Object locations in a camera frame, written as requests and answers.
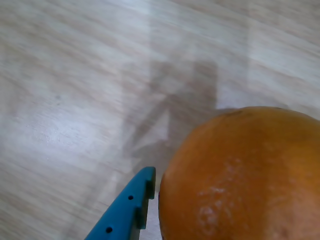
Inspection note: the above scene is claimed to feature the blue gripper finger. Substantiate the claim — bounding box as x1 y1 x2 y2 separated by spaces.
83 166 157 240

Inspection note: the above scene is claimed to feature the orange with mottled skin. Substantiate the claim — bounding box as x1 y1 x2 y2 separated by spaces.
158 106 320 240

